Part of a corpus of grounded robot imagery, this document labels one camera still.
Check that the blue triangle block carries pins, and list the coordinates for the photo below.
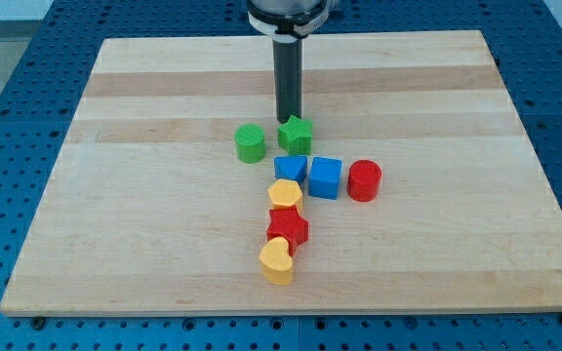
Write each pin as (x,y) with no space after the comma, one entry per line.
(290,168)

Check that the yellow hexagon block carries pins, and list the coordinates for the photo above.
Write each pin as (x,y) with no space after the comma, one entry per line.
(284,194)

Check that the green star block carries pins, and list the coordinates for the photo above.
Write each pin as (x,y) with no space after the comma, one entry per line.
(295,136)

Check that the blue cube block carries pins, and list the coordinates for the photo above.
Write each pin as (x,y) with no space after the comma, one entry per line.
(324,178)

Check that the red star block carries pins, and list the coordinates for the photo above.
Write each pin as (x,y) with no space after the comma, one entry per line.
(290,225)

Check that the green cylinder block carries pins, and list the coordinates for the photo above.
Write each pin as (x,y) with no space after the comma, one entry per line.
(250,143)

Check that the red cylinder block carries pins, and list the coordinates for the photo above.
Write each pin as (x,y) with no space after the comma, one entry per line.
(364,179)

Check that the yellow heart block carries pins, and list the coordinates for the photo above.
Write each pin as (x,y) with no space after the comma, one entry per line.
(277,266)

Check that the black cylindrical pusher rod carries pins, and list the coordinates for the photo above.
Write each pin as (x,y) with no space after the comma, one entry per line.
(287,60)

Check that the light wooden board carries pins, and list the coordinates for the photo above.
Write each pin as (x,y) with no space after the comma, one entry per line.
(149,212)

